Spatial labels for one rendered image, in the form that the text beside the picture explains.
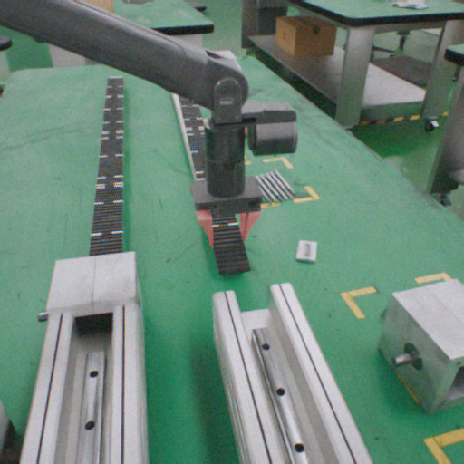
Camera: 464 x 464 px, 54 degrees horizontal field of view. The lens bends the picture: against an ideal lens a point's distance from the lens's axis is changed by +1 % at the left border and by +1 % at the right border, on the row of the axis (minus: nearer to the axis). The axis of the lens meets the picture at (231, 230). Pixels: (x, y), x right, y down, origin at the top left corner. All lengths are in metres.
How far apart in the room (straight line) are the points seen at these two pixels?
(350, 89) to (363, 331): 2.52
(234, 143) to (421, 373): 0.36
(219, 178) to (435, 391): 0.37
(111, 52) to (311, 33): 3.81
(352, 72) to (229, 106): 2.48
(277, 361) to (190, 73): 0.35
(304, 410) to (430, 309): 0.18
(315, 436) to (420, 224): 0.51
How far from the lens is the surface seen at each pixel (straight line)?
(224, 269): 0.68
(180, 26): 2.58
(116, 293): 0.55
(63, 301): 0.56
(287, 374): 0.52
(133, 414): 0.45
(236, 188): 0.65
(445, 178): 2.47
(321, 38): 4.39
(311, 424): 0.49
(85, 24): 0.58
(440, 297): 0.58
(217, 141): 0.61
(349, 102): 3.10
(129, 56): 0.58
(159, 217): 0.85
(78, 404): 0.52
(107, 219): 0.80
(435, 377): 0.55
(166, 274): 0.71
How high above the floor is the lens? 1.24
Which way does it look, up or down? 35 degrees down
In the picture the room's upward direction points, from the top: straight up
